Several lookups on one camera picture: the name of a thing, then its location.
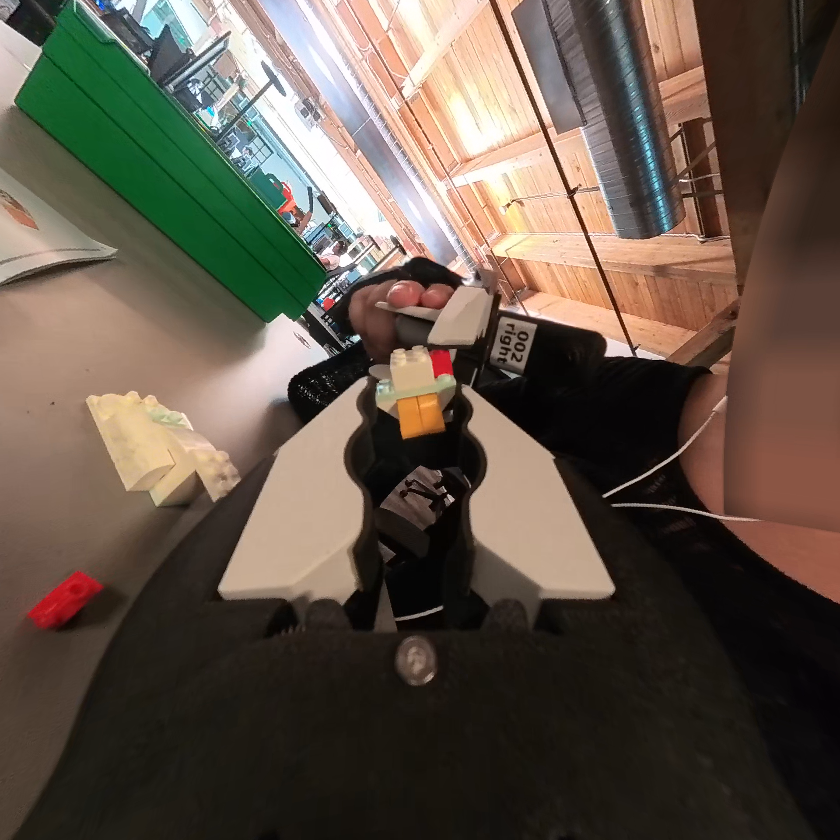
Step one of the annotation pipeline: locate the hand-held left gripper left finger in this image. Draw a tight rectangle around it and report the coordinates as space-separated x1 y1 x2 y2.
218 379 378 614

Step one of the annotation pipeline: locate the silver ventilation duct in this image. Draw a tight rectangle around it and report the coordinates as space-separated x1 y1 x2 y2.
542 0 687 241

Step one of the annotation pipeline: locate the green plastic bin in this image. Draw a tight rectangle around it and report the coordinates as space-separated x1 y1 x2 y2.
14 0 328 323

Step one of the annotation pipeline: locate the white chicken lego assembly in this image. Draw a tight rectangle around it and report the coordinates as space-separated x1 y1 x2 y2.
375 348 457 439

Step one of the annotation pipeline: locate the person's black clothing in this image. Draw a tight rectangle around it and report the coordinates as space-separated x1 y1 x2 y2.
287 328 840 840

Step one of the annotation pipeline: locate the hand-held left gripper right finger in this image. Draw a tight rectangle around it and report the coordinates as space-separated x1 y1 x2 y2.
458 384 616 608

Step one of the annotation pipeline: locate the black ceiling panel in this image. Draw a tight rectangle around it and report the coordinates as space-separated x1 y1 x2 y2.
511 0 587 133

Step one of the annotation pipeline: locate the person's right hand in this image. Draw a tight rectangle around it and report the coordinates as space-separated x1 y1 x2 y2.
346 256 467 363

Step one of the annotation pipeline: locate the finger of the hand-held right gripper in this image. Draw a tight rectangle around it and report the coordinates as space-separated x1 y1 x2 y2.
374 301 457 347
427 286 501 347

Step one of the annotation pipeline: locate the lego instruction booklet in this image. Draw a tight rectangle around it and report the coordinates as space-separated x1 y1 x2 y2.
0 167 118 287

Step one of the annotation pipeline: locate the thin white cable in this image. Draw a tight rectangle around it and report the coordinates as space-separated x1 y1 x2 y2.
392 394 763 623

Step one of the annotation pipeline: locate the black office chair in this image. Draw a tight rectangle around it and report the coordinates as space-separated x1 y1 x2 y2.
373 462 471 573

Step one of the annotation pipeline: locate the white sloped lego assembly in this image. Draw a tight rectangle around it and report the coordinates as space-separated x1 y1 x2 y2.
86 391 242 508

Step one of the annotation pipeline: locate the red lego plate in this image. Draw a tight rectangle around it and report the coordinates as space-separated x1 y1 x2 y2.
27 570 105 630

